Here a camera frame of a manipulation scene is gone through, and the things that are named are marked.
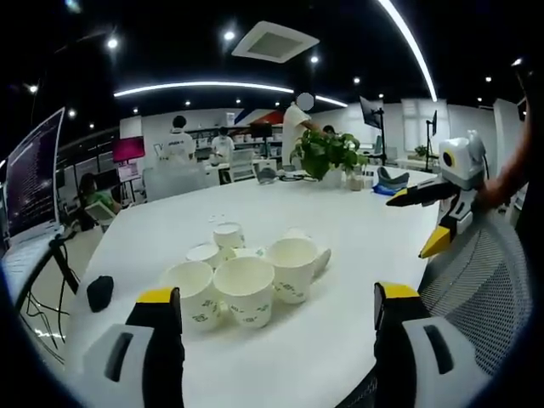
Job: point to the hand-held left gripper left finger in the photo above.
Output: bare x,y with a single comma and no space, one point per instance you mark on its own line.
127,361

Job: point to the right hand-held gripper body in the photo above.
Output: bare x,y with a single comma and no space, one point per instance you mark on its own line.
461,163

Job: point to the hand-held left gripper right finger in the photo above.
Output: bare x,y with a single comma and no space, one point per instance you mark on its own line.
429,361

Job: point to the cluster of white paper cups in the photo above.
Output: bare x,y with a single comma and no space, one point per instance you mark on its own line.
244,289

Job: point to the blue grey pouch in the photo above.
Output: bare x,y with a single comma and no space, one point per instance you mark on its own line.
391,183

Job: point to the slim black monitor on stand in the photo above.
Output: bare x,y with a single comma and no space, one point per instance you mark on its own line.
433,127

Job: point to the grey mesh office chair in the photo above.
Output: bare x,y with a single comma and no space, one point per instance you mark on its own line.
480,276

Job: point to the glass jar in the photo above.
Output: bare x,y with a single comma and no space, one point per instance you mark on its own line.
355,180

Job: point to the black computer mouse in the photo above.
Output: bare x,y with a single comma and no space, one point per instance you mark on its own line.
100,294

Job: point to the green potted plant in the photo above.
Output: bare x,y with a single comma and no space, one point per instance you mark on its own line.
329,153

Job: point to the black laptop stand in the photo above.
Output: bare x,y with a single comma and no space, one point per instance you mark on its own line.
64,263

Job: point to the white table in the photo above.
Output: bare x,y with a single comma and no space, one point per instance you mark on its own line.
297,208

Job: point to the curved ceiling light strip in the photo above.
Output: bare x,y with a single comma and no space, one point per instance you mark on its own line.
414,44
200,86

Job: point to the white chair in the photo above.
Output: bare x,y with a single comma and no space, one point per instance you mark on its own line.
100,212

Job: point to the grey round device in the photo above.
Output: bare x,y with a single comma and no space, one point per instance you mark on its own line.
266,175

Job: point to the open laptop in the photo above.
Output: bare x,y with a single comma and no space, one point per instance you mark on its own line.
34,178

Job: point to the ceiling air vent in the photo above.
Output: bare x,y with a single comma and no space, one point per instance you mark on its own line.
274,42

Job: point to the pink display screen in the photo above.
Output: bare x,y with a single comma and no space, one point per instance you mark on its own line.
128,149

